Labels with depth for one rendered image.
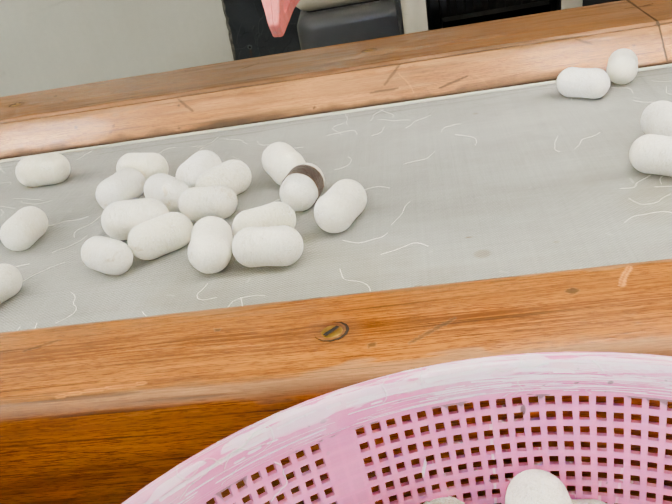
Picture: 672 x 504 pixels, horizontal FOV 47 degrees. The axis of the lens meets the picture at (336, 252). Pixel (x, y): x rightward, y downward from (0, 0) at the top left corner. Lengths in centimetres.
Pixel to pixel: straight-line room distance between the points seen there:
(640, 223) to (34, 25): 239
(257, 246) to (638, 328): 18
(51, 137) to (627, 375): 51
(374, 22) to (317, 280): 97
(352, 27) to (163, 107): 71
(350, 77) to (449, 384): 39
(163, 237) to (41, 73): 229
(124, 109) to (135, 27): 192
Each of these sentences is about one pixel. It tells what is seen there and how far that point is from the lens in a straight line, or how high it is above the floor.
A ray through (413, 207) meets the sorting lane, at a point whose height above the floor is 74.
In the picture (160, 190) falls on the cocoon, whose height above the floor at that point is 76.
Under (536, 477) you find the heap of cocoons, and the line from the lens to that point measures 23.
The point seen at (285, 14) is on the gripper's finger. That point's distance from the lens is 54.
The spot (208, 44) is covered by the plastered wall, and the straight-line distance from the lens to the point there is 252.
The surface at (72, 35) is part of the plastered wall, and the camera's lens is 261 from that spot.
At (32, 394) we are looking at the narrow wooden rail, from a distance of 29.
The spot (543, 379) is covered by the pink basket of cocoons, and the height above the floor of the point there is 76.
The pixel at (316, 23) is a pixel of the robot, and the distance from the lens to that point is 130.
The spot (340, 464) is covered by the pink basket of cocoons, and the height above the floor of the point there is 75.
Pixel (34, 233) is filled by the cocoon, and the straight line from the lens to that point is 47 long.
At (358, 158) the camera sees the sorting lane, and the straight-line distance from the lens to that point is 48.
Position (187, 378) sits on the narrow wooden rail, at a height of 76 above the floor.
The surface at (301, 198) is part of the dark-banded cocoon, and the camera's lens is 41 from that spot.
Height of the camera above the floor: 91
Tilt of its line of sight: 27 degrees down
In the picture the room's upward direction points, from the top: 11 degrees counter-clockwise
